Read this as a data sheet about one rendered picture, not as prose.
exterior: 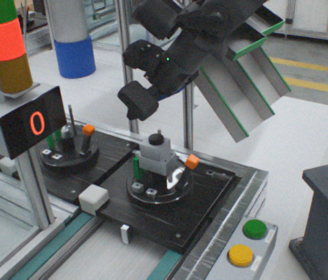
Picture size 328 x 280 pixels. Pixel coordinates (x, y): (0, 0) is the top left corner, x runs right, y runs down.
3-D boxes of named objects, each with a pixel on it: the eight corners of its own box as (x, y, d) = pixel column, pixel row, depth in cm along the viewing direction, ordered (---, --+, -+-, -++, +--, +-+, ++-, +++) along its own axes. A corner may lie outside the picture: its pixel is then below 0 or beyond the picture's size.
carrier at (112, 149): (140, 150, 96) (135, 105, 90) (75, 207, 79) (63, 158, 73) (69, 128, 107) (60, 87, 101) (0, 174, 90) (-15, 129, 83)
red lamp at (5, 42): (32, 51, 55) (25, 17, 52) (5, 63, 51) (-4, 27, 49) (10, 46, 57) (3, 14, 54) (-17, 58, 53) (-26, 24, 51)
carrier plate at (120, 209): (235, 179, 85) (235, 171, 84) (182, 254, 68) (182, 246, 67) (145, 151, 96) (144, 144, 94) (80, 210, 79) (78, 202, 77)
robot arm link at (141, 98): (220, 52, 68) (196, 28, 68) (168, 93, 55) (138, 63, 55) (194, 80, 74) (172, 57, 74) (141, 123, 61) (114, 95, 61)
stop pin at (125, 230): (131, 241, 74) (130, 226, 72) (128, 245, 73) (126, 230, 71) (126, 238, 75) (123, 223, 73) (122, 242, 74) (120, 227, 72)
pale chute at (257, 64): (280, 97, 109) (292, 90, 105) (257, 115, 101) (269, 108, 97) (224, 17, 110) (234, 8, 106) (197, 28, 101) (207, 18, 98)
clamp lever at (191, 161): (187, 183, 77) (200, 158, 72) (183, 189, 76) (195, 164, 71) (173, 173, 78) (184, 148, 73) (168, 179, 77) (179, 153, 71)
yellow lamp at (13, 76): (40, 82, 57) (33, 51, 55) (14, 95, 54) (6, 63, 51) (18, 77, 60) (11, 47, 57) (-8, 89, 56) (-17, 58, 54)
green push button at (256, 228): (268, 230, 71) (269, 223, 70) (261, 244, 68) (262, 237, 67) (248, 223, 73) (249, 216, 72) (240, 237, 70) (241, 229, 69)
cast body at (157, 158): (177, 164, 78) (176, 135, 74) (166, 177, 75) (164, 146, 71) (143, 154, 82) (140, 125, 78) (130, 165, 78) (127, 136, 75)
